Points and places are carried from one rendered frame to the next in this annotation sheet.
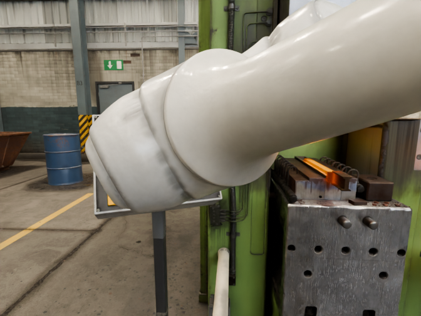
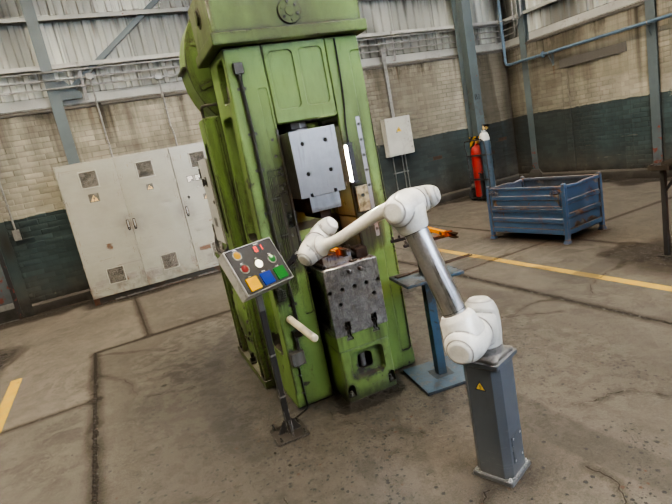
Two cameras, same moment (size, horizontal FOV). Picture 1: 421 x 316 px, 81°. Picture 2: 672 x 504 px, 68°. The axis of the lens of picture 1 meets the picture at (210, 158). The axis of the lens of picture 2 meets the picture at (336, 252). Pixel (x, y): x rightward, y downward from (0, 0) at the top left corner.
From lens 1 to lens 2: 219 cm
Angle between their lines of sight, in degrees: 26
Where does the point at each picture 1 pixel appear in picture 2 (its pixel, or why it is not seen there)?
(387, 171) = (364, 240)
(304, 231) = (333, 282)
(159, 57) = (18, 131)
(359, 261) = (361, 289)
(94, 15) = not seen: outside the picture
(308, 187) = (328, 260)
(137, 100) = (308, 247)
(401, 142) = not seen: hidden behind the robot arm
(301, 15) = (325, 223)
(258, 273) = (313, 324)
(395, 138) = not seen: hidden behind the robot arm
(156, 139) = (314, 252)
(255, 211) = (302, 285)
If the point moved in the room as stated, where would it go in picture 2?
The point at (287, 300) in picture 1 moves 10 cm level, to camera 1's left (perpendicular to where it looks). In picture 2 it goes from (335, 322) to (321, 328)
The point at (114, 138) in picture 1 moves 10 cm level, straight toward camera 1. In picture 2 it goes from (309, 253) to (325, 253)
